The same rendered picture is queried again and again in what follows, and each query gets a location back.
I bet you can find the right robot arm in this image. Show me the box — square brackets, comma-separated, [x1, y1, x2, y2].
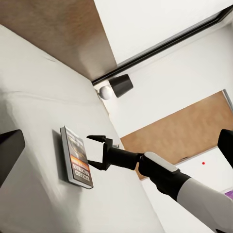
[86, 135, 233, 233]

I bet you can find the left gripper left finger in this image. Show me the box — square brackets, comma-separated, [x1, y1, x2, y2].
[0, 129, 25, 187]

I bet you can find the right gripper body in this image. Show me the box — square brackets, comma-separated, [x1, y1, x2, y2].
[102, 139, 126, 171]

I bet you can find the hardback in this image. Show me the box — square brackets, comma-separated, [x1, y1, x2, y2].
[60, 126, 94, 190]

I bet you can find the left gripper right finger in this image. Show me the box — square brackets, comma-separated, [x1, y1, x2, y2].
[217, 129, 233, 168]

